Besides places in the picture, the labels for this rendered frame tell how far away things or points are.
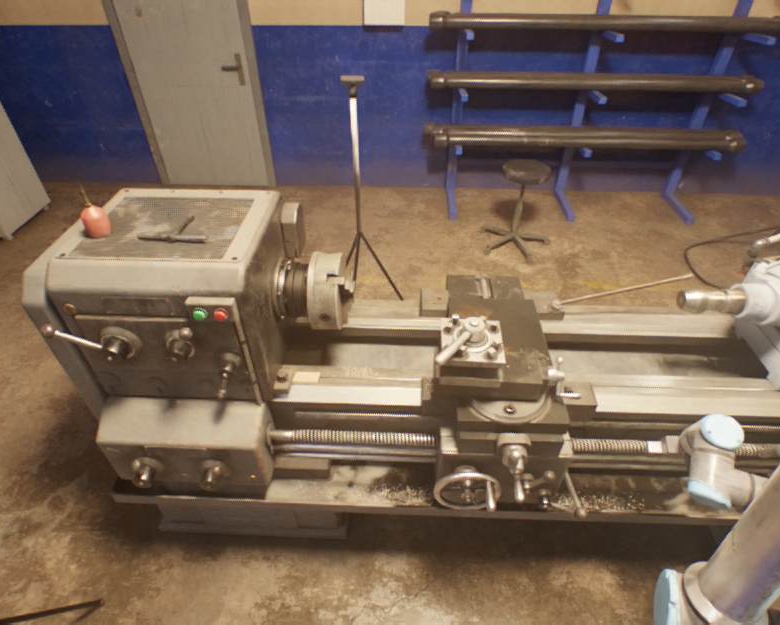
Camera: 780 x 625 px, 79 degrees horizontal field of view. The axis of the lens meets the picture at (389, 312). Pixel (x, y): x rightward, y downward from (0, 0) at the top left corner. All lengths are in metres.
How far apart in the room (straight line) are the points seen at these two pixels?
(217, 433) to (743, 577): 1.34
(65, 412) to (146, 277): 1.79
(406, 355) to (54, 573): 1.69
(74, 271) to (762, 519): 1.60
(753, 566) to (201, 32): 4.44
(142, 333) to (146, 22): 3.51
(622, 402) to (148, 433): 1.51
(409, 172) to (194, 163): 2.01
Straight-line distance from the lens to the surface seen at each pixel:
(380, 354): 1.84
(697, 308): 1.77
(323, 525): 2.20
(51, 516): 2.72
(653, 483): 2.13
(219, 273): 1.31
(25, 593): 2.59
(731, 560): 1.16
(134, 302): 1.43
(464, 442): 1.45
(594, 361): 1.98
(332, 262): 1.47
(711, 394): 1.89
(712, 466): 1.43
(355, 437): 1.60
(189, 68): 4.66
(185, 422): 1.66
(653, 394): 1.77
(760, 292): 1.85
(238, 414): 1.60
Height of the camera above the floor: 2.05
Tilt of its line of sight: 41 degrees down
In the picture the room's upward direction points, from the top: straight up
